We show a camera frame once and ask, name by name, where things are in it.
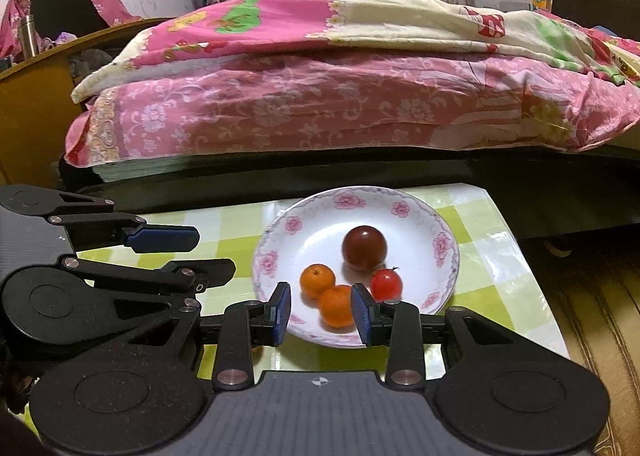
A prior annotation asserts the dark bed frame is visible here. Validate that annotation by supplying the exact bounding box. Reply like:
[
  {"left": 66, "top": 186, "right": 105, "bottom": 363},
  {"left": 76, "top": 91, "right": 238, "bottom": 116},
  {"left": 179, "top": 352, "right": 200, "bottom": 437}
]
[{"left": 59, "top": 143, "right": 640, "bottom": 243}]

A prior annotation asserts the green folded mat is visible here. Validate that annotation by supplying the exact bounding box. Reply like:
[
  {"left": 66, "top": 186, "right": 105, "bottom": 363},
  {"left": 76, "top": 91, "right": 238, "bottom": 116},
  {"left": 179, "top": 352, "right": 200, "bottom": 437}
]
[{"left": 92, "top": 153, "right": 211, "bottom": 183}]

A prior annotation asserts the small orange mandarin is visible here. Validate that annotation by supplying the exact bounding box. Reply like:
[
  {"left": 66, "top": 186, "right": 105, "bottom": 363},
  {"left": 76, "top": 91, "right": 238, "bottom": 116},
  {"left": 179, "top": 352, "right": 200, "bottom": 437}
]
[
  {"left": 300, "top": 264, "right": 337, "bottom": 300},
  {"left": 318, "top": 285, "right": 357, "bottom": 329}
]

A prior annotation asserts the steel thermos bottle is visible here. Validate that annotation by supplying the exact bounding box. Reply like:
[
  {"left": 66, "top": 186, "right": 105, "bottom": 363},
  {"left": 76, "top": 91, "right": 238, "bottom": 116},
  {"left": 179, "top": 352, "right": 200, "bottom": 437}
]
[{"left": 19, "top": 14, "right": 40, "bottom": 58}]

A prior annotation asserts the pink floral quilt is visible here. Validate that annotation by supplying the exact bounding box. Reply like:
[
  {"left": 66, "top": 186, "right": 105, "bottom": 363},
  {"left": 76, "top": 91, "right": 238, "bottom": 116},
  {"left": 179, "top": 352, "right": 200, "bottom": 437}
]
[{"left": 64, "top": 48, "right": 640, "bottom": 168}]

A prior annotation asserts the red cherry tomato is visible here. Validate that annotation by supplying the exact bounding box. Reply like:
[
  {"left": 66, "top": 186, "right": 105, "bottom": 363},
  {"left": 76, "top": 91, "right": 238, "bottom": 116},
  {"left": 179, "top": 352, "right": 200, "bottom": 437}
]
[{"left": 370, "top": 267, "right": 404, "bottom": 303}]

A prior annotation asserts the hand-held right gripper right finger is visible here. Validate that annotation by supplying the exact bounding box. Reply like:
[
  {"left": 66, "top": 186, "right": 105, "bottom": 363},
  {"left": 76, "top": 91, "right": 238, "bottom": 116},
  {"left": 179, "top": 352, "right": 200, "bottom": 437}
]
[{"left": 350, "top": 282, "right": 506, "bottom": 390}]

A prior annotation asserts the pink cream printed blanket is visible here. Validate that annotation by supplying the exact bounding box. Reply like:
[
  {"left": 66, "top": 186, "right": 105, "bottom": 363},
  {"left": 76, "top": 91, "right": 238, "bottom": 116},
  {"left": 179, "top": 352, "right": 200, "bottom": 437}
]
[{"left": 71, "top": 0, "right": 640, "bottom": 104}]

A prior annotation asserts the white floral plate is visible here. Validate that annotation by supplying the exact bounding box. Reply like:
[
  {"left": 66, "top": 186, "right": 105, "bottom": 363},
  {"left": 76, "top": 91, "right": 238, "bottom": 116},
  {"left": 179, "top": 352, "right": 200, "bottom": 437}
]
[{"left": 251, "top": 187, "right": 460, "bottom": 348}]

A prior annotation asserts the dark wooden headboard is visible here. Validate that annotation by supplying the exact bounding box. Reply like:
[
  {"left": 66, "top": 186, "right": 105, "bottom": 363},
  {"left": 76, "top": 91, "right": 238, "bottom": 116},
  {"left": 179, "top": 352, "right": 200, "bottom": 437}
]
[{"left": 552, "top": 0, "right": 640, "bottom": 32}]

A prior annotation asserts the green checked tablecloth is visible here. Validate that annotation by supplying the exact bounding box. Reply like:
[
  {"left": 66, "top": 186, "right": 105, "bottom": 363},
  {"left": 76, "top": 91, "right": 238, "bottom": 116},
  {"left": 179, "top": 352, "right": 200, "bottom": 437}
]
[{"left": 75, "top": 181, "right": 571, "bottom": 383}]

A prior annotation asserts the dark red plum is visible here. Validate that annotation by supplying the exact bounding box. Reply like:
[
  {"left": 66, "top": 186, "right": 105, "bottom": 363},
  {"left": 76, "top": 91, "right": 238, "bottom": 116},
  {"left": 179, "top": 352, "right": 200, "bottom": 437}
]
[{"left": 342, "top": 225, "right": 388, "bottom": 273}]

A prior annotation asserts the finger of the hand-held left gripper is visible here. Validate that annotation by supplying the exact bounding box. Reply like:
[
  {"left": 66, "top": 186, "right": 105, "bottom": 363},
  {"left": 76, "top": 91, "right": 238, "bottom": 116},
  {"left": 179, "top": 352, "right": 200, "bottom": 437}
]
[
  {"left": 30, "top": 186, "right": 201, "bottom": 254},
  {"left": 62, "top": 257, "right": 237, "bottom": 323}
]

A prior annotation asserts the grey cloth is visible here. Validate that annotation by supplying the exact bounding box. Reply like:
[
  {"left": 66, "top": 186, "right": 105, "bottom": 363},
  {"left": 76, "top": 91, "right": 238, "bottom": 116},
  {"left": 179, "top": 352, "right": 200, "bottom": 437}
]
[{"left": 67, "top": 49, "right": 126, "bottom": 87}]

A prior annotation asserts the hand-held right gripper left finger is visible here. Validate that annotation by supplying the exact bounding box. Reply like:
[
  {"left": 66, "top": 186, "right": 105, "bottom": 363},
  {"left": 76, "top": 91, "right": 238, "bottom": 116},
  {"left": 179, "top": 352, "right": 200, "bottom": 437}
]
[{"left": 145, "top": 282, "right": 292, "bottom": 392}]

